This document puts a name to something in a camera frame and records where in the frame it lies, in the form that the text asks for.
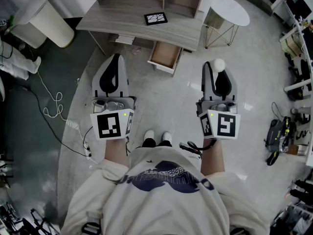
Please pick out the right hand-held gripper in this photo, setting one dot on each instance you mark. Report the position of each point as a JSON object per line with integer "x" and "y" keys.
{"x": 226, "y": 126}

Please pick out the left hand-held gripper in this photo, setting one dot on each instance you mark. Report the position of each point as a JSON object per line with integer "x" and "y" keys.
{"x": 107, "y": 128}

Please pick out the small white ball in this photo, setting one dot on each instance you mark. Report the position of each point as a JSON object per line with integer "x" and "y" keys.
{"x": 218, "y": 64}

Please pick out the wooden drawer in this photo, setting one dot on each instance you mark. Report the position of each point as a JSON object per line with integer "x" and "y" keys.
{"x": 165, "y": 54}

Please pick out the person's left forearm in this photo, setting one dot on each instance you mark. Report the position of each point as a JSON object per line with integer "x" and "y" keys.
{"x": 116, "y": 152}

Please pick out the person's right forearm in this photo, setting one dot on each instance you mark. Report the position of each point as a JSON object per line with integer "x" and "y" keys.
{"x": 212, "y": 158}

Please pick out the grey wooden desk with shelves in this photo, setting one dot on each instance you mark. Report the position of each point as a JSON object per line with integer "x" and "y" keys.
{"x": 122, "y": 23}

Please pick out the person's white left shoe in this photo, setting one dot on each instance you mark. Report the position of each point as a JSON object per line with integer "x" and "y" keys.
{"x": 149, "y": 134}

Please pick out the person's white shoe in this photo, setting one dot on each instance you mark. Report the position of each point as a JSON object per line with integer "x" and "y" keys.
{"x": 166, "y": 135}
{"x": 149, "y": 134}

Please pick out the black red tool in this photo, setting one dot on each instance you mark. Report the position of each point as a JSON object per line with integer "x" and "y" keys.
{"x": 190, "y": 149}

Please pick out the person's black trousers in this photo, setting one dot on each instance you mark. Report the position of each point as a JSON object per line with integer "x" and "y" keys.
{"x": 149, "y": 143}

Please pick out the person's white right shoe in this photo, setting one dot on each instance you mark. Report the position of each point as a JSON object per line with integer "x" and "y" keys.
{"x": 166, "y": 135}

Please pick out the white power strip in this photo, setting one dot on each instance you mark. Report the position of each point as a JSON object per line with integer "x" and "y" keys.
{"x": 87, "y": 150}

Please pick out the grey yellow tool bag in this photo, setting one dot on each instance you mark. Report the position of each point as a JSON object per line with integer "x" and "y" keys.
{"x": 276, "y": 133}

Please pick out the white office desk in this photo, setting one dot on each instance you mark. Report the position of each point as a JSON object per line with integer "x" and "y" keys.
{"x": 297, "y": 86}

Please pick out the round white side table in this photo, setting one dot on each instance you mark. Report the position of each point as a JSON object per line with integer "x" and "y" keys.
{"x": 227, "y": 8}

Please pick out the black office chair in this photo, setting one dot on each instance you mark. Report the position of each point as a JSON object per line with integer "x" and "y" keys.
{"x": 305, "y": 70}

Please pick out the small cardboard box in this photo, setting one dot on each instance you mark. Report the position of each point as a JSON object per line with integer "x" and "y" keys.
{"x": 297, "y": 149}

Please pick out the small black white patterned cube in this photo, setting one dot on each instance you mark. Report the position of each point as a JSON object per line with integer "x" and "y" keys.
{"x": 3, "y": 22}

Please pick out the cream printed shirt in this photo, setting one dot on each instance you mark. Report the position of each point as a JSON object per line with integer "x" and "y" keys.
{"x": 161, "y": 204}

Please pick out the white ribbed pedestal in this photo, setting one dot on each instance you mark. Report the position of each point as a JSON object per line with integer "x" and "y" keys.
{"x": 49, "y": 23}

